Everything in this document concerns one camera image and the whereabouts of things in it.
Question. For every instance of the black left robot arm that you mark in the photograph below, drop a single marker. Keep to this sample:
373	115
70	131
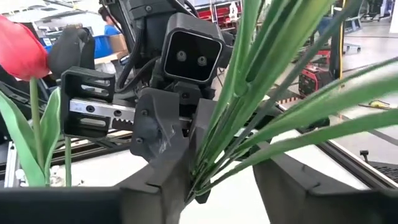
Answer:
149	28

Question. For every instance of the white robot figure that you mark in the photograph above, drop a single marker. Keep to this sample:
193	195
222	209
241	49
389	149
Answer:
233	9

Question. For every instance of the person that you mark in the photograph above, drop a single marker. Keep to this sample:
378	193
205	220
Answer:
110	29

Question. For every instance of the silver aluminium extrusion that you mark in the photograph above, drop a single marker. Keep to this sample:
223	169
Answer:
11	165

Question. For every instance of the cardboard box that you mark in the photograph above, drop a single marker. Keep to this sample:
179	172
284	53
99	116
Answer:
118	43

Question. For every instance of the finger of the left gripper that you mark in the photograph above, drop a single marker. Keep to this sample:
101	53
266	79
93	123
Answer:
74	49

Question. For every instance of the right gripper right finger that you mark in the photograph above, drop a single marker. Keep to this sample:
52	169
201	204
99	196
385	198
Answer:
326	208

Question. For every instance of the red storage shelf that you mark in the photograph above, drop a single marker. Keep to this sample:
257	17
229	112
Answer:
206	14

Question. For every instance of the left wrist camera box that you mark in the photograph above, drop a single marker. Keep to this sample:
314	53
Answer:
192	56

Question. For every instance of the large blue plastic bin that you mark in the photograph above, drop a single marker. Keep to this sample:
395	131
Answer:
102	46

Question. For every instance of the black mesh panel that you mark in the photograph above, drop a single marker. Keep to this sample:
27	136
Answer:
387	172

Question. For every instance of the black knob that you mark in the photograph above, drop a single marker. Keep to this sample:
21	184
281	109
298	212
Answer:
364	155

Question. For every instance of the red portable machine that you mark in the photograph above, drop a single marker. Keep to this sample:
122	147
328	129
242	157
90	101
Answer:
314	79

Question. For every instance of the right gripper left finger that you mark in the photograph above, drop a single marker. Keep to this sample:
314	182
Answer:
93	205

